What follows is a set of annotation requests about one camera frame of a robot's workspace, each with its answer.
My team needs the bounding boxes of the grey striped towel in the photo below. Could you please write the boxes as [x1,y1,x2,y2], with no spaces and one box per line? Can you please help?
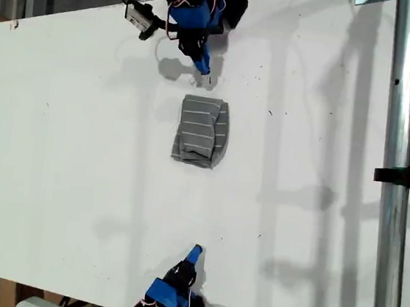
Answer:
[169,93,234,172]

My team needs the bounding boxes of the black camera stalk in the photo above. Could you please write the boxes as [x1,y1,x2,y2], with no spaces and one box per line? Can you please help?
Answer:
[137,8,170,44]

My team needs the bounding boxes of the steel post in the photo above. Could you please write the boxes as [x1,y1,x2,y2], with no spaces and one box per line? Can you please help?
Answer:
[360,0,410,307]

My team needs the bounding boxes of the black clamp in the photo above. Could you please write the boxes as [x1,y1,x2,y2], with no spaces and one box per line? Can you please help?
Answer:
[371,152,410,195]

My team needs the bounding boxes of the black camera box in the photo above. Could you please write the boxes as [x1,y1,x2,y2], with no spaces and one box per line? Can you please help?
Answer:
[121,0,156,32]

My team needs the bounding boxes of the white box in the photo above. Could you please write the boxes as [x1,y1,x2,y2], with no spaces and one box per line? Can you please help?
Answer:
[15,294,74,307]

